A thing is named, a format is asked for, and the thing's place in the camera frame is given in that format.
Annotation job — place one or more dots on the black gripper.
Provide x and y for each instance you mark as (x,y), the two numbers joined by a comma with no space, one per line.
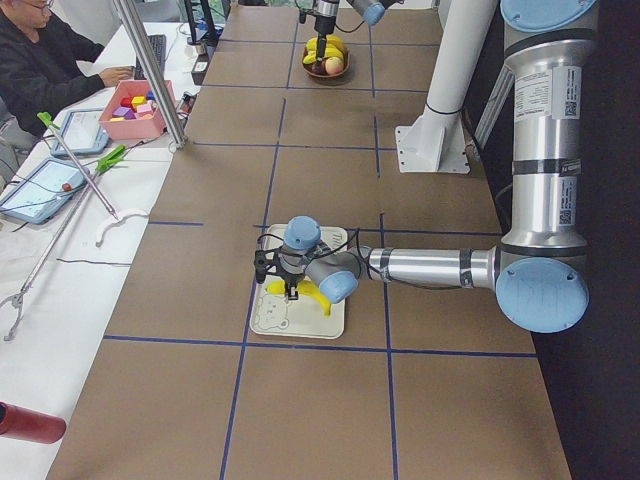
(290,275)
(324,23)

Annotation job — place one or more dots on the large yellow banana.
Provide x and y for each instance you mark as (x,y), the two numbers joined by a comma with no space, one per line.
(311,50)

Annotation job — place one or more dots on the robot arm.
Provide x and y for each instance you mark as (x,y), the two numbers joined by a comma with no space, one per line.
(536,271)
(325,13)

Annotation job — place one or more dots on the yellow banana in basket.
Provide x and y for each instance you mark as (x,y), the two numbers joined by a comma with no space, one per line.
(335,47)

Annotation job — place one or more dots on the brown wicker basket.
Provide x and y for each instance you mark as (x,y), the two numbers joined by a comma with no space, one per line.
(316,70)

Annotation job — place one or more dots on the pale pink apple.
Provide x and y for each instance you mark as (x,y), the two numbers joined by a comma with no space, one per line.
(333,66)

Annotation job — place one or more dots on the white bear tray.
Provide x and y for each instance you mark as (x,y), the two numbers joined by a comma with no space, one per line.
(300,315)

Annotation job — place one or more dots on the black monitor stand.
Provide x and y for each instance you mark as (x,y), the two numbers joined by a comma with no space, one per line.
(202,29)

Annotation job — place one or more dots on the small black label box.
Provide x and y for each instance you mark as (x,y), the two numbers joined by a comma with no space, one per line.
(198,71)

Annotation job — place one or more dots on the pink box of blocks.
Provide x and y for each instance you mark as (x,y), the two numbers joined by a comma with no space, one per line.
(132,113)

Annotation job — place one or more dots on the long metal reacher tool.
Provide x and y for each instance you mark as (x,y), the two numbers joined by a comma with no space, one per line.
(16,301)

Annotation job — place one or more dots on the blue tablet far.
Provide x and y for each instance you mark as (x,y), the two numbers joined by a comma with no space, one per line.
(83,133)

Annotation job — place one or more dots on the blue tablet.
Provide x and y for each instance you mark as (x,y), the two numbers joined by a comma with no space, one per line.
(44,191)
(83,133)

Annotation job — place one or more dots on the blue tablet near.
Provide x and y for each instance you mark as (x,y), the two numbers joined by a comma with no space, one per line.
(44,191)

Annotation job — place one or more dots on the seated person in black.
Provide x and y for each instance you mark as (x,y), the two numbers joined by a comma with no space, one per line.
(39,64)

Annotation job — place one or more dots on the red cylinder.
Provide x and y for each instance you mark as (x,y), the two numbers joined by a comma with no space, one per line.
(28,425)

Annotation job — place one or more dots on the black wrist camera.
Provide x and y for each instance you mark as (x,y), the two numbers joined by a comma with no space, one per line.
(264,265)

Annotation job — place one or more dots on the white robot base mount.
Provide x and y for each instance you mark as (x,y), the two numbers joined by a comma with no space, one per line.
(435,142)

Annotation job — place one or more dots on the aluminium frame post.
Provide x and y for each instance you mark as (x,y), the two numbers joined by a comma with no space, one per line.
(137,34)

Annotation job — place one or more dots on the green handled reacher tool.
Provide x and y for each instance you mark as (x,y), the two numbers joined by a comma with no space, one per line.
(47,120)

